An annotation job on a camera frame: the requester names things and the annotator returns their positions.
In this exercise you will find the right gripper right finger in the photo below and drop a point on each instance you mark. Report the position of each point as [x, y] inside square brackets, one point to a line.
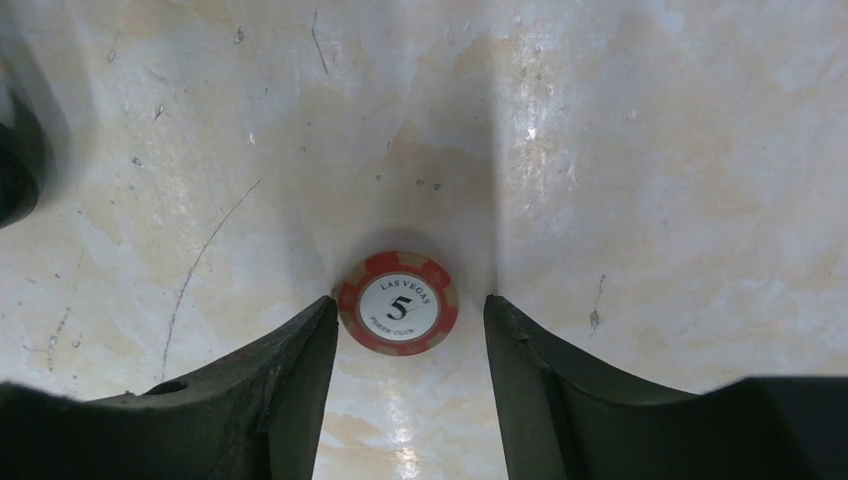
[566, 414]

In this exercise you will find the red white chip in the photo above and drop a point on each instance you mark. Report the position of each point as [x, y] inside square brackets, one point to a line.
[398, 303]

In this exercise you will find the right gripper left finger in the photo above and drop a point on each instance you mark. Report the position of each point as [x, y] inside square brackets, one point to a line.
[255, 413]

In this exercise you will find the black poker set case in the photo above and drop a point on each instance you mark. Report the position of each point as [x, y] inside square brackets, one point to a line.
[23, 163]

